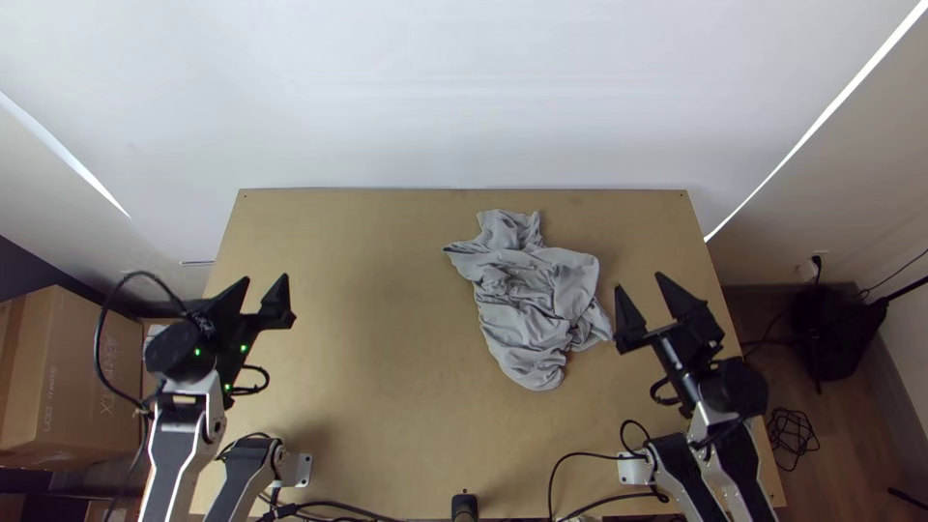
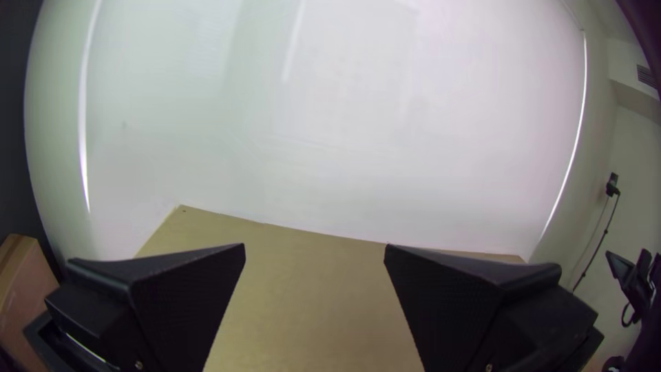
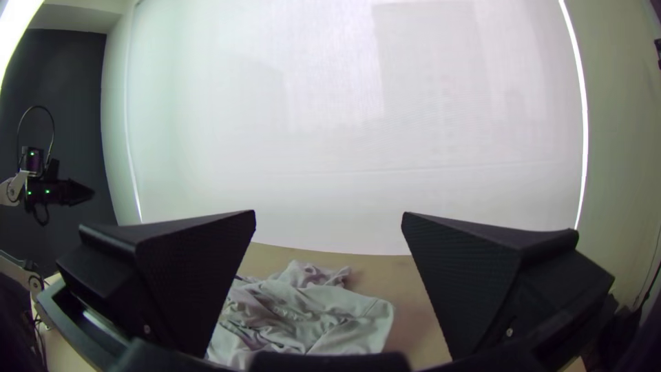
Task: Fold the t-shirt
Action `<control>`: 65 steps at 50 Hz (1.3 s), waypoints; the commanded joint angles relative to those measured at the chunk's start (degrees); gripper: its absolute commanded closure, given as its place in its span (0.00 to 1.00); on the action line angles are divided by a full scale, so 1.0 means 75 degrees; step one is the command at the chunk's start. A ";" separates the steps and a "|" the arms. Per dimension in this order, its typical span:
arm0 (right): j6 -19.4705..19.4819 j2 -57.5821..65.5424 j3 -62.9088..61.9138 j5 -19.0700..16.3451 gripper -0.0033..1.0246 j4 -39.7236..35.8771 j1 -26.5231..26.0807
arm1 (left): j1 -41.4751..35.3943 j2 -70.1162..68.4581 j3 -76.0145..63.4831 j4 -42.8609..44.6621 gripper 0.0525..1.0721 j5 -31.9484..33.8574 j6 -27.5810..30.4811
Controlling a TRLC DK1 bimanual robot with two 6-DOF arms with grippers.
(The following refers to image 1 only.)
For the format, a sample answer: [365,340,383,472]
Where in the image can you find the black bag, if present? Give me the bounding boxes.
[788,284,890,384]

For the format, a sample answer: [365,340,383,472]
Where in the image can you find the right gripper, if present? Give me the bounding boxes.
[613,272,727,420]

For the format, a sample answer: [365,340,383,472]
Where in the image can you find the white wall socket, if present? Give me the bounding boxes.
[796,253,830,282]

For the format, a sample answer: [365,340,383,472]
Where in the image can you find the large cardboard box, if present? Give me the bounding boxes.
[0,284,145,470]

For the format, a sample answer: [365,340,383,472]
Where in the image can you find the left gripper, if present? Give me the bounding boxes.
[189,272,298,410]

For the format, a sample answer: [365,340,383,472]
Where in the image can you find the coiled black cable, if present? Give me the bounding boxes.
[766,407,822,474]

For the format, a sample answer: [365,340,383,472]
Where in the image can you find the grey t-shirt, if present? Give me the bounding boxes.
[442,208,616,392]

